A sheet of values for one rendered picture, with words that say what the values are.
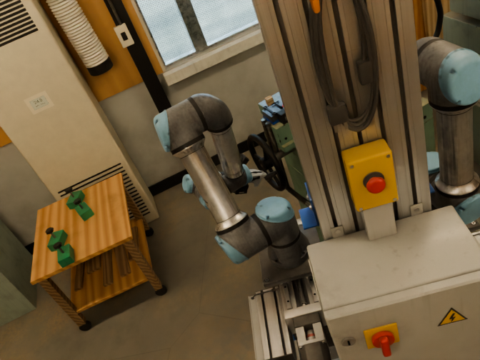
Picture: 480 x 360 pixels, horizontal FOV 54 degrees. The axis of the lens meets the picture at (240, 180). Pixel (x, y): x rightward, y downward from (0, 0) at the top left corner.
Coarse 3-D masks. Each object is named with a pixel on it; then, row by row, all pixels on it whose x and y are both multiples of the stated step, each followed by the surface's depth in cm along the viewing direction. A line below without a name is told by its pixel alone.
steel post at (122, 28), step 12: (108, 0) 271; (120, 0) 275; (120, 12) 279; (120, 24) 280; (132, 24) 284; (120, 36) 283; (132, 36) 288; (132, 48) 292; (144, 60) 298; (144, 72) 302; (156, 84) 309; (156, 96) 313; (168, 108) 320
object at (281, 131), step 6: (276, 126) 201; (282, 126) 200; (288, 126) 202; (276, 132) 201; (282, 132) 202; (288, 132) 203; (276, 138) 205; (282, 138) 203; (288, 138) 204; (282, 144) 205
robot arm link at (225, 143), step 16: (192, 96) 144; (208, 96) 144; (208, 112) 143; (224, 112) 147; (208, 128) 146; (224, 128) 151; (224, 144) 158; (224, 160) 165; (240, 160) 169; (224, 176) 176; (240, 176) 174
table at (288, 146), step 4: (272, 96) 234; (276, 96) 233; (280, 96) 231; (264, 100) 234; (276, 100) 230; (280, 100) 229; (260, 104) 232; (264, 104) 230; (260, 108) 233; (292, 140) 205; (284, 144) 205; (288, 144) 204; (292, 144) 204; (280, 148) 208; (284, 148) 203; (288, 148) 204; (292, 148) 205
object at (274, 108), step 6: (270, 108) 206; (276, 108) 205; (282, 108) 203; (264, 114) 206; (270, 114) 202; (276, 114) 201; (282, 114) 198; (270, 120) 203; (276, 120) 202; (282, 120) 199
